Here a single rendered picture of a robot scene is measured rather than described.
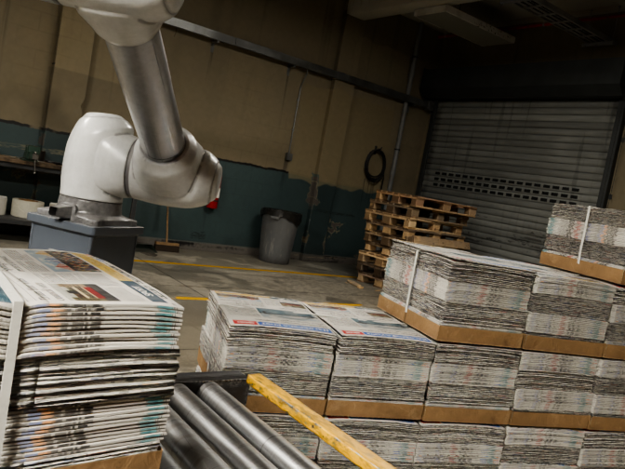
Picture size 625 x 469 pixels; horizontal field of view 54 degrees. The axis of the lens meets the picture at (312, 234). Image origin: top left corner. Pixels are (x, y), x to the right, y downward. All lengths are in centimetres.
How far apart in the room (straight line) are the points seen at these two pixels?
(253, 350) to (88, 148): 64
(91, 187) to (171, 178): 22
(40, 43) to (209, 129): 234
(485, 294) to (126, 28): 117
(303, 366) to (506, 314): 61
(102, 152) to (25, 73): 641
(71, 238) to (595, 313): 150
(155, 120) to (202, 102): 730
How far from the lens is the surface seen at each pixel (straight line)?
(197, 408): 106
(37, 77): 799
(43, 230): 165
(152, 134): 138
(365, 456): 95
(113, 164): 157
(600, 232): 218
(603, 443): 222
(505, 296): 183
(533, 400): 199
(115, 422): 75
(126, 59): 121
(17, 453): 73
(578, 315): 200
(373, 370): 168
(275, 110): 920
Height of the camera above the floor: 119
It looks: 5 degrees down
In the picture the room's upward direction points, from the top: 10 degrees clockwise
